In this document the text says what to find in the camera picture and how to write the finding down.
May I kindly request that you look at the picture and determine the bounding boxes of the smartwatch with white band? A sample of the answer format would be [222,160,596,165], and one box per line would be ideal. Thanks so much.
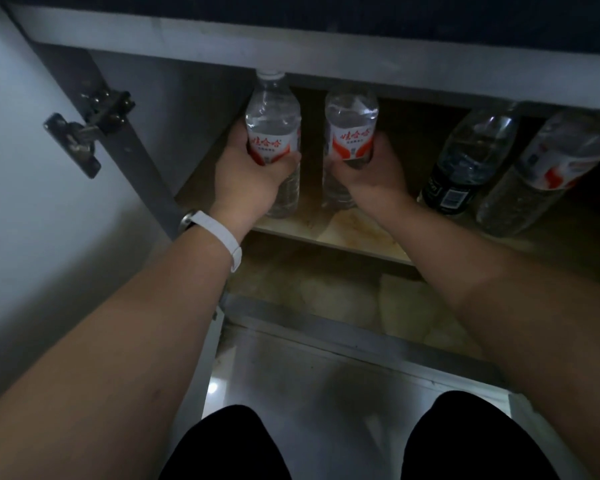
[179,209,243,273]

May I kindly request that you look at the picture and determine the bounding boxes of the person's left forearm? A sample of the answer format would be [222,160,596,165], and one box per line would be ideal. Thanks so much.
[0,229,236,480]

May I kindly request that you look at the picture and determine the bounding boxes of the black countertop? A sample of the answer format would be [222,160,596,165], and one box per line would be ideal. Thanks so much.
[0,0,600,57]

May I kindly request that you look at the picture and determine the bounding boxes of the white-capped green label water bottle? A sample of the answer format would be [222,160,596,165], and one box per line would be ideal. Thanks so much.
[417,102,523,215]

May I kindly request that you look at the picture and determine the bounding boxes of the person's left hand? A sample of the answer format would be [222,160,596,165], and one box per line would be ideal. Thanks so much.
[207,117,302,241]

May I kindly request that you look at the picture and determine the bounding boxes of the hinged cabinet door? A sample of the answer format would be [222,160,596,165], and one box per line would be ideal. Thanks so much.
[0,2,226,421]
[507,389,599,480]

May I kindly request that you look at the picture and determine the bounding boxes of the person's black trousers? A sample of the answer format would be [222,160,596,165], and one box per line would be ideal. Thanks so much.
[159,391,561,480]

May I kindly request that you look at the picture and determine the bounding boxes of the red label water bottle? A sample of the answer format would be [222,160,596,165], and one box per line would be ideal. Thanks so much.
[245,69,303,219]
[322,84,380,211]
[475,108,600,239]

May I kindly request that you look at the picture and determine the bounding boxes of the person's right forearm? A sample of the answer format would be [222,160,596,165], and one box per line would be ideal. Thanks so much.
[379,194,600,480]

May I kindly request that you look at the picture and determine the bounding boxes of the person's right hand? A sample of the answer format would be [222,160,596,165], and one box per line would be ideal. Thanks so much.
[325,132,413,223]

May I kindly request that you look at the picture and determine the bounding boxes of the beige tiled floor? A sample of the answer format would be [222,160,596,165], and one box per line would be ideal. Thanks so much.
[199,322,516,480]

